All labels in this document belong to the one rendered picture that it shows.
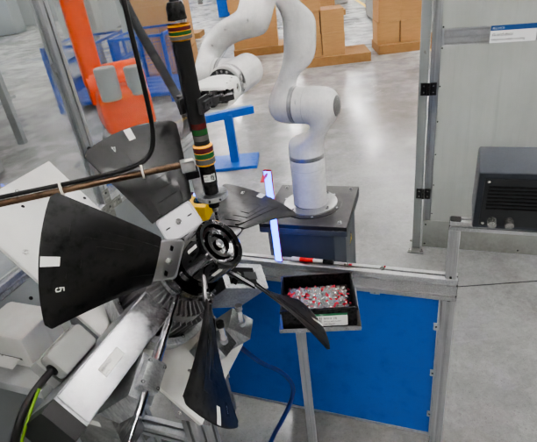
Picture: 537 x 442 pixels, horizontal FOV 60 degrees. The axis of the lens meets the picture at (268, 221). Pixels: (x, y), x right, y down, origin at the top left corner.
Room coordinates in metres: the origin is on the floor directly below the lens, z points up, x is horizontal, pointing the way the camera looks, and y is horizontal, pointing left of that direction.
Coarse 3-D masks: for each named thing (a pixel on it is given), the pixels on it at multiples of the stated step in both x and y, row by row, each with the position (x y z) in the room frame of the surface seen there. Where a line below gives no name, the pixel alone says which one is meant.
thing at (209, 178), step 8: (168, 0) 0.95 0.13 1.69; (176, 0) 0.95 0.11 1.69; (168, 8) 0.94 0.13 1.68; (176, 8) 0.94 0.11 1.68; (184, 8) 0.95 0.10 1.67; (168, 16) 0.94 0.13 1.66; (176, 16) 0.94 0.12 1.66; (184, 16) 0.94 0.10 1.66; (200, 168) 0.94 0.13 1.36; (208, 168) 0.94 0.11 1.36; (208, 176) 0.94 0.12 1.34; (216, 176) 0.95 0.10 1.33; (208, 184) 0.94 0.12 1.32; (216, 184) 0.95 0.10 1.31; (208, 192) 0.94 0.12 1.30; (216, 192) 0.94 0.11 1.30
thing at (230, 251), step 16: (208, 224) 0.87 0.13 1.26; (224, 224) 0.90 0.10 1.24; (192, 240) 0.83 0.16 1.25; (208, 240) 0.83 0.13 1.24; (224, 240) 0.87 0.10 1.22; (192, 256) 0.81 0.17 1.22; (208, 256) 0.79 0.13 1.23; (224, 256) 0.82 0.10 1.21; (240, 256) 0.84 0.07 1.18; (192, 272) 0.81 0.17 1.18; (208, 272) 0.80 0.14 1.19; (224, 272) 0.81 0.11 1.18; (176, 288) 0.81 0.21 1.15; (192, 288) 0.82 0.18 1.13; (208, 288) 0.85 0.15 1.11
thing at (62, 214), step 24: (48, 216) 0.70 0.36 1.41; (72, 216) 0.72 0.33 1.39; (96, 216) 0.74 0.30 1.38; (48, 240) 0.68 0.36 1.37; (72, 240) 0.70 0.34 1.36; (96, 240) 0.72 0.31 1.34; (120, 240) 0.75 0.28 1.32; (144, 240) 0.78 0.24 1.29; (72, 264) 0.68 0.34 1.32; (96, 264) 0.70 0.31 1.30; (120, 264) 0.73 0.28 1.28; (144, 264) 0.76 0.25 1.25; (48, 288) 0.64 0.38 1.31; (72, 288) 0.67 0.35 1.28; (96, 288) 0.69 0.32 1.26; (120, 288) 0.73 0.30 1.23; (48, 312) 0.62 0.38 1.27; (72, 312) 0.65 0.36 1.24
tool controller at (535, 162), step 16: (480, 160) 1.04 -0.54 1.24; (496, 160) 1.03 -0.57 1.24; (512, 160) 1.01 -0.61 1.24; (528, 160) 1.00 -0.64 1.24; (480, 176) 1.00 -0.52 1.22; (496, 176) 0.99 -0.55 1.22; (512, 176) 0.97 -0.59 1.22; (528, 176) 0.96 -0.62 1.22; (480, 192) 1.01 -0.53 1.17; (496, 192) 0.99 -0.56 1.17; (512, 192) 0.97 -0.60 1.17; (528, 192) 0.96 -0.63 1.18; (480, 208) 1.02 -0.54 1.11; (496, 208) 1.00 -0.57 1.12; (512, 208) 0.99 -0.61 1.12; (528, 208) 0.97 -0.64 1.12; (480, 224) 1.03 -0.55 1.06; (496, 224) 0.99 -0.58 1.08; (512, 224) 0.98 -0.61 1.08; (528, 224) 0.98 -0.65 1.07
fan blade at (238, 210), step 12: (228, 192) 1.17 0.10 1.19; (252, 192) 1.18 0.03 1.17; (228, 204) 1.10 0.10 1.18; (240, 204) 1.10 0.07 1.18; (252, 204) 1.10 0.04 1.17; (264, 204) 1.11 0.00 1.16; (276, 204) 1.13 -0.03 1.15; (228, 216) 1.03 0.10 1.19; (240, 216) 1.03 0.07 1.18; (252, 216) 1.03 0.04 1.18; (264, 216) 1.04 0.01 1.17; (276, 216) 1.06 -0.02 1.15; (288, 216) 1.08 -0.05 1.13; (240, 228) 0.97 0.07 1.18
